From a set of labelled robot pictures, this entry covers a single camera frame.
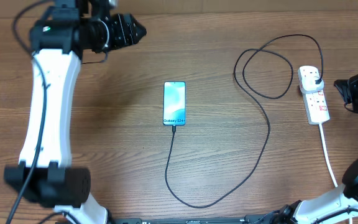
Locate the blue Galaxy smartphone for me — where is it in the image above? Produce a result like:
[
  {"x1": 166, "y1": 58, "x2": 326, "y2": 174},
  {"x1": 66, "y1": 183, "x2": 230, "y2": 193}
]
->
[{"x1": 163, "y1": 82, "x2": 186, "y2": 126}]

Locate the black charging cable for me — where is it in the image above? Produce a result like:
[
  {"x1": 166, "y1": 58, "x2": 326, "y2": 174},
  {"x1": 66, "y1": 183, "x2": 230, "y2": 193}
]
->
[{"x1": 164, "y1": 34, "x2": 324, "y2": 209}]

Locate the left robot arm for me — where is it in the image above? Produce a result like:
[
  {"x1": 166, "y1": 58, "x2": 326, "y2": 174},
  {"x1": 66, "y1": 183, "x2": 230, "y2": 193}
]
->
[{"x1": 4, "y1": 0, "x2": 147, "y2": 223}]

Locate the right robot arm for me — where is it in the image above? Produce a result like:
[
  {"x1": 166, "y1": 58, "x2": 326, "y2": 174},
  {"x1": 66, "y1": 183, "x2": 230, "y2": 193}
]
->
[{"x1": 270, "y1": 75, "x2": 358, "y2": 223}]

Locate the white power strip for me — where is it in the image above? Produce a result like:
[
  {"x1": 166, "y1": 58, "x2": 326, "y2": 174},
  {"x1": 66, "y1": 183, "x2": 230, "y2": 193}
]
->
[{"x1": 297, "y1": 65, "x2": 330, "y2": 125}]

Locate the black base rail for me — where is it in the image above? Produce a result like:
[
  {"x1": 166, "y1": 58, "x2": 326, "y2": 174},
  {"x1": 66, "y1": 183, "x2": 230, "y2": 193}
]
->
[{"x1": 55, "y1": 213, "x2": 291, "y2": 224}]

